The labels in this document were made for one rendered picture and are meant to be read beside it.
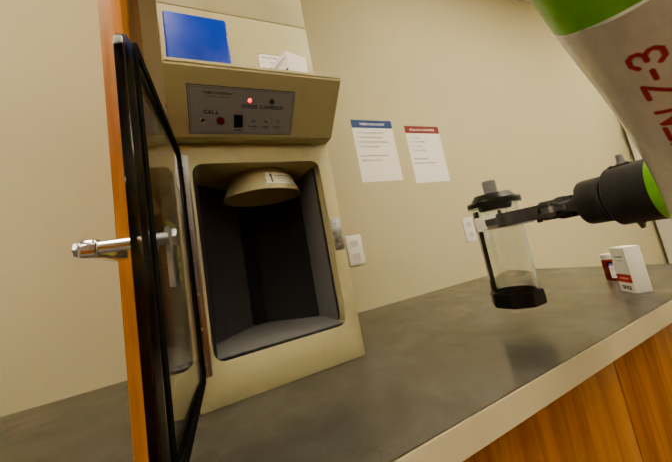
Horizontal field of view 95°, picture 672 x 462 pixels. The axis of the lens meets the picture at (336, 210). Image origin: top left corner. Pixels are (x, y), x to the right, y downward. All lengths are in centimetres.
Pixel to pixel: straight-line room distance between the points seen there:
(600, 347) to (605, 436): 15
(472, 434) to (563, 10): 43
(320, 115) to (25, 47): 90
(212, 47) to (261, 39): 20
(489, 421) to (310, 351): 33
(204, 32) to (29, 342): 84
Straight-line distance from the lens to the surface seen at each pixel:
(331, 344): 68
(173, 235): 32
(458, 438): 46
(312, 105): 67
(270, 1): 89
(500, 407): 51
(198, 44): 63
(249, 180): 68
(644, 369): 90
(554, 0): 32
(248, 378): 64
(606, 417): 78
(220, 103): 62
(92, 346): 107
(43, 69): 126
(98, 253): 34
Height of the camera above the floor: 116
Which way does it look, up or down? 8 degrees up
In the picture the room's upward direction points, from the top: 10 degrees counter-clockwise
